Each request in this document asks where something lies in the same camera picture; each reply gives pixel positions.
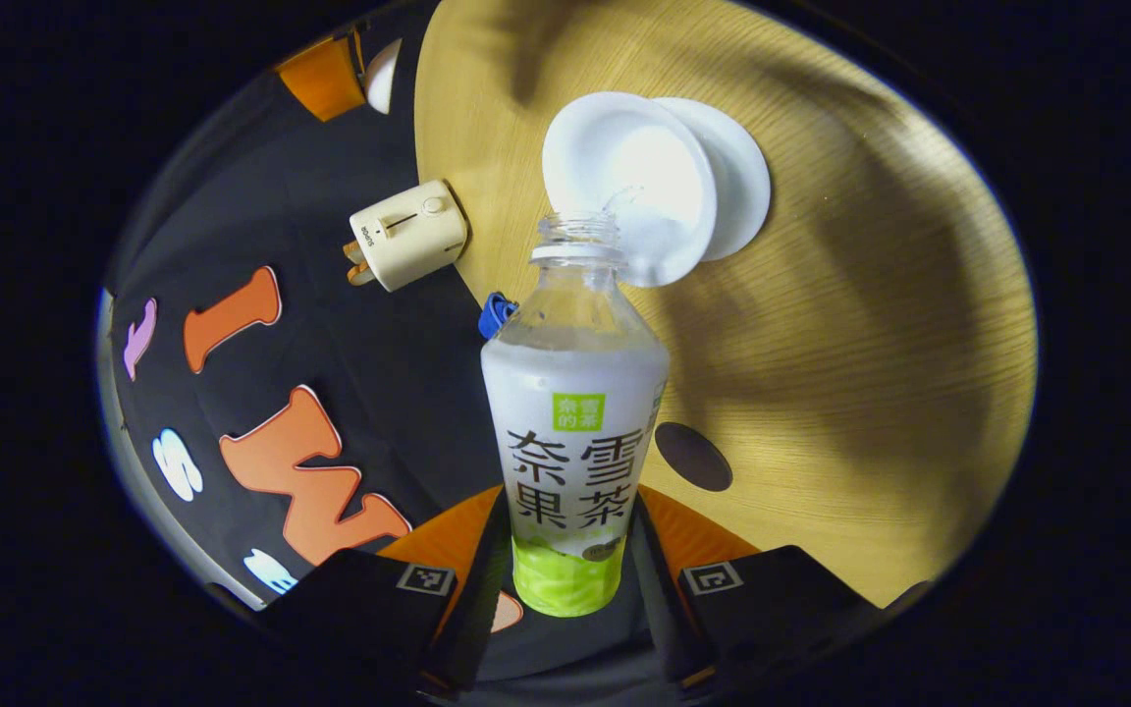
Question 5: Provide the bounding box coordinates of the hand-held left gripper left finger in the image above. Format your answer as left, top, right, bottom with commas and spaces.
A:
259, 486, 514, 698

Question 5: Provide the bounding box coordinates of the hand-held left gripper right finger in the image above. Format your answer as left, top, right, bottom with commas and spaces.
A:
630, 486, 889, 690

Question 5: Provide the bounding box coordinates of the white teacup lid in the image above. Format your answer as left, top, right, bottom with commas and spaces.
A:
366, 39, 404, 115

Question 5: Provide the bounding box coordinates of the dark round coaster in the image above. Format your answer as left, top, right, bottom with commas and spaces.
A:
655, 422, 733, 492

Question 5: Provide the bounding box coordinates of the clear water bottle green label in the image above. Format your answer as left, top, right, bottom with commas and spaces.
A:
480, 211, 671, 619

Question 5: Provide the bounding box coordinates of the white teacup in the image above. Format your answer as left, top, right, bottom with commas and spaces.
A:
543, 91, 719, 288

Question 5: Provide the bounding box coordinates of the cream toaster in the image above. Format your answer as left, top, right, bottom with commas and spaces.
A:
350, 179, 468, 293

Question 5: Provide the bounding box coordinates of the blue towel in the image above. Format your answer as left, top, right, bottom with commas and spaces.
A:
479, 292, 519, 340

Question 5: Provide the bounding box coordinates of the white saucer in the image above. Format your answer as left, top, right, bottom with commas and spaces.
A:
654, 96, 772, 262

